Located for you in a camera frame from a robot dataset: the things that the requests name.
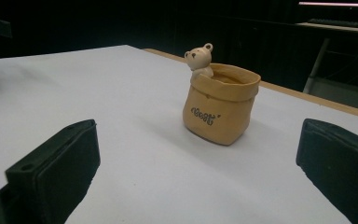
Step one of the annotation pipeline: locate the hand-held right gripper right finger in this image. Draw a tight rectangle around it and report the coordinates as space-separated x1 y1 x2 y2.
296 118 358 224

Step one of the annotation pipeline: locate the dark keyboard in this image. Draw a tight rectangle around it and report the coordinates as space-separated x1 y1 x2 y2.
308 18 358 31

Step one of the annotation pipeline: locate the tan bag-shaped pot with bear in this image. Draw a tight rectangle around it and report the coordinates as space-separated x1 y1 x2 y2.
182 42 262 147

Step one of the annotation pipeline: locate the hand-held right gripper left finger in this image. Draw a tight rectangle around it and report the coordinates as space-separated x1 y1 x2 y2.
0 119 102 224

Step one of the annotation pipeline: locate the wooden shelf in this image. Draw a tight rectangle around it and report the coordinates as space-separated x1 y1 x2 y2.
296 21 358 35

